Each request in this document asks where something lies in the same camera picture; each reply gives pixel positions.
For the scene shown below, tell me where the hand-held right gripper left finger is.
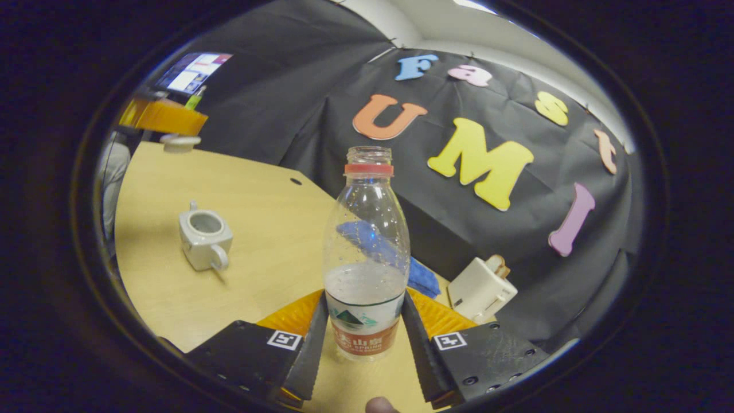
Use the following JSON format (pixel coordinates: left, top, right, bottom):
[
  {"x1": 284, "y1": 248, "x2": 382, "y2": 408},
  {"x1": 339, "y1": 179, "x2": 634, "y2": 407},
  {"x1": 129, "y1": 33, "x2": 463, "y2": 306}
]
[{"x1": 183, "y1": 291, "x2": 329, "y2": 402}]

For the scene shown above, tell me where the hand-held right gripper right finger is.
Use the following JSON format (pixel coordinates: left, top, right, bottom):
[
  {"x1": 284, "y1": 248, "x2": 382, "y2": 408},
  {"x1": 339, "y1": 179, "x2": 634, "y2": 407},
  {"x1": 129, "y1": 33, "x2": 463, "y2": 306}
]
[{"x1": 401, "y1": 289, "x2": 551, "y2": 405}]

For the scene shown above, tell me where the clear plastic water bottle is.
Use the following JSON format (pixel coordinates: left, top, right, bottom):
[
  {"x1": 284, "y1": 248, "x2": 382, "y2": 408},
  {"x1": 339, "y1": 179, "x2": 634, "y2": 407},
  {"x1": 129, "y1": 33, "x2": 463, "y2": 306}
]
[{"x1": 323, "y1": 146, "x2": 411, "y2": 362}]

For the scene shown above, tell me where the white teacup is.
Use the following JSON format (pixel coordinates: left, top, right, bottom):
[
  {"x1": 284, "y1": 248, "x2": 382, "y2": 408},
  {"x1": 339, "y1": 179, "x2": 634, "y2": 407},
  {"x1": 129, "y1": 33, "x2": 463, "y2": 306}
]
[{"x1": 178, "y1": 200, "x2": 234, "y2": 272}]

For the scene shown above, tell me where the computer monitor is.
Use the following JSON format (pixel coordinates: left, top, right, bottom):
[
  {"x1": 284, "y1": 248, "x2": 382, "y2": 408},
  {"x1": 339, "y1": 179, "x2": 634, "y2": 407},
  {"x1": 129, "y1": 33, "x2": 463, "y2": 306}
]
[{"x1": 155, "y1": 52, "x2": 233, "y2": 95}]

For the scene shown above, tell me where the person's grey clothing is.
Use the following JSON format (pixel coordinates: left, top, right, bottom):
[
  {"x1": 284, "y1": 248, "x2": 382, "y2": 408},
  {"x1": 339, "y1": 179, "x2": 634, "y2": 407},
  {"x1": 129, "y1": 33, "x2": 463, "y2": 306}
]
[{"x1": 95, "y1": 132, "x2": 132, "y2": 241}]

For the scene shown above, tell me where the blue towel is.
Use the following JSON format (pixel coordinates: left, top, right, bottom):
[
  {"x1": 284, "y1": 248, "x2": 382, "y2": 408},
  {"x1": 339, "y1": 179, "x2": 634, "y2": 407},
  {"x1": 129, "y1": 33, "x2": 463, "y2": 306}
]
[{"x1": 336, "y1": 221, "x2": 442, "y2": 299}]

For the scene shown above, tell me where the white toaster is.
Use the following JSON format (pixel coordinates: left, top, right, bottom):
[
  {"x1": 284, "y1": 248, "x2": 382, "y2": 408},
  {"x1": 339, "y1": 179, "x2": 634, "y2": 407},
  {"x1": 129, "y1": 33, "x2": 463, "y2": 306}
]
[{"x1": 447, "y1": 256, "x2": 518, "y2": 325}]

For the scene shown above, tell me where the bread slice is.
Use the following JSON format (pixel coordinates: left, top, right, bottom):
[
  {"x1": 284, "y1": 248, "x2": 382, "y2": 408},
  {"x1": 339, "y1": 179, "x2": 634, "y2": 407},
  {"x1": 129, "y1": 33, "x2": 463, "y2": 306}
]
[{"x1": 486, "y1": 255, "x2": 511, "y2": 280}]

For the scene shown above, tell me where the black backdrop cloth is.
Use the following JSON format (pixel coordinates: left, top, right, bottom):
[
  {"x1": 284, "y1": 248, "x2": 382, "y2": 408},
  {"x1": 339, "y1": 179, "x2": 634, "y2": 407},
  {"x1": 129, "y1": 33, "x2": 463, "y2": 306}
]
[{"x1": 166, "y1": 0, "x2": 643, "y2": 353}]

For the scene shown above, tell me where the ceiling light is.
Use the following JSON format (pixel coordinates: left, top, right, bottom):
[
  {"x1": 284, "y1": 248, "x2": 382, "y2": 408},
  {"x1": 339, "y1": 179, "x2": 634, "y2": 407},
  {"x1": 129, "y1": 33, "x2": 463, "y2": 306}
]
[{"x1": 453, "y1": 0, "x2": 497, "y2": 15}]

